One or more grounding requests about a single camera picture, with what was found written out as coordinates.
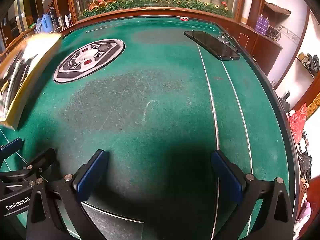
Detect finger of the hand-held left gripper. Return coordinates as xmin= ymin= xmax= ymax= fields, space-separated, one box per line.
xmin=0 ymin=148 xmax=57 ymax=183
xmin=0 ymin=137 xmax=24 ymax=159

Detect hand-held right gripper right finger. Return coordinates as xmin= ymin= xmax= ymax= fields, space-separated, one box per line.
xmin=211 ymin=150 xmax=294 ymax=240

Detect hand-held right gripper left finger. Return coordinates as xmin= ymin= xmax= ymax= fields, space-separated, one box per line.
xmin=26 ymin=149 xmax=109 ymax=240

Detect yellow cardboard box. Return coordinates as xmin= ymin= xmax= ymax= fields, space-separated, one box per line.
xmin=0 ymin=32 xmax=63 ymax=130

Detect pink plush toy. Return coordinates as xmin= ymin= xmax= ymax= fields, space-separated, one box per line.
xmin=294 ymin=201 xmax=313 ymax=239

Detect red plastic bag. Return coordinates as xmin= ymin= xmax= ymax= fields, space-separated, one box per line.
xmin=289 ymin=104 xmax=308 ymax=143

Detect wooden chair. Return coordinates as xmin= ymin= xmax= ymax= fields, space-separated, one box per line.
xmin=0 ymin=25 xmax=35 ymax=58

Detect round table control panel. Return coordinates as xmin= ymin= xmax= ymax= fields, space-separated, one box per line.
xmin=53 ymin=39 xmax=125 ymax=84

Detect blue thermos jug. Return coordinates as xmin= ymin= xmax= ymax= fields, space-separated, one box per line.
xmin=37 ymin=14 xmax=53 ymax=33

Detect black smartphone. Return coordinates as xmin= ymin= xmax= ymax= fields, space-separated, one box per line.
xmin=184 ymin=30 xmax=241 ymax=61

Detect wooden cabinet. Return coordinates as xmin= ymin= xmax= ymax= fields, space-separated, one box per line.
xmin=239 ymin=22 xmax=283 ymax=77

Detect dark thermos flask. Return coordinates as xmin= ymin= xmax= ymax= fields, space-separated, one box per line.
xmin=47 ymin=7 xmax=59 ymax=28

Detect thin-framed eyeglasses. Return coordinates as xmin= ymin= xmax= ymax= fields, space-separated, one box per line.
xmin=217 ymin=31 xmax=242 ymax=52

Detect black bag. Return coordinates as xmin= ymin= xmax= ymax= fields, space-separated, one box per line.
xmin=297 ymin=52 xmax=320 ymax=78

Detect tangle of black cables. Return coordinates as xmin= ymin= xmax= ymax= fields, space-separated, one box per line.
xmin=296 ymin=130 xmax=313 ymax=195

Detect wire basket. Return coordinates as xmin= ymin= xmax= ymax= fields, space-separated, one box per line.
xmin=266 ymin=26 xmax=282 ymax=39

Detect dark brown wall shelf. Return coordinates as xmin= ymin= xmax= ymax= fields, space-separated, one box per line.
xmin=265 ymin=1 xmax=292 ymax=18

